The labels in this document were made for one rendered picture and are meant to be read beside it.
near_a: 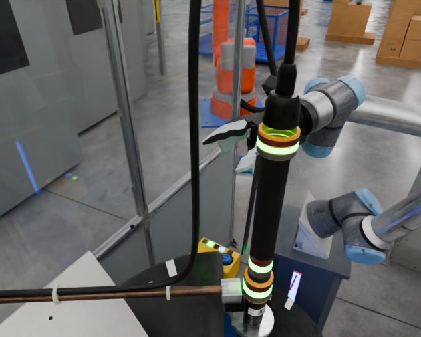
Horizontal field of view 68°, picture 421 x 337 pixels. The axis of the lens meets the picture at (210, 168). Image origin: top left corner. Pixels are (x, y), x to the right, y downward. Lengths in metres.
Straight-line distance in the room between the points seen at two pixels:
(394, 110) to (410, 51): 7.07
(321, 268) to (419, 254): 1.56
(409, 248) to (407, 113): 1.91
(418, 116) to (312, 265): 0.65
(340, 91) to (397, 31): 7.20
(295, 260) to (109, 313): 0.72
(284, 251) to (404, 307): 1.47
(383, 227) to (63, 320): 0.89
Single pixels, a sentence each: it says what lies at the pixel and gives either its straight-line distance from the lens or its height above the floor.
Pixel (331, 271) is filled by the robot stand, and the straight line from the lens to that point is 1.30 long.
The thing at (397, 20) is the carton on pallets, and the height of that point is 0.84.
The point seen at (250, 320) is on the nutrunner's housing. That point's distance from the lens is 0.57.
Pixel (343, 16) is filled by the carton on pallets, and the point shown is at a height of 0.59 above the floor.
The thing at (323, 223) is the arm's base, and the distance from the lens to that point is 1.26.
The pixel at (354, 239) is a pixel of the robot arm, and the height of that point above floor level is 1.20.
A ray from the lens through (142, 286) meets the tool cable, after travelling 0.51.
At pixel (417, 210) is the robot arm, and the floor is 1.40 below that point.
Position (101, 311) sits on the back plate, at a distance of 0.86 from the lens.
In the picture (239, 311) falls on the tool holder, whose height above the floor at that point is 1.51.
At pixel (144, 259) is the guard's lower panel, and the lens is 1.61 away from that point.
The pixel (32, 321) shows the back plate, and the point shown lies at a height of 1.33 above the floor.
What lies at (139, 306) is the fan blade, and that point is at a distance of 0.72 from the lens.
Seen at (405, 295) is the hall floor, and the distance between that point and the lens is 2.72.
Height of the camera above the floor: 1.97
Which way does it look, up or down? 35 degrees down
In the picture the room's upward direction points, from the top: straight up
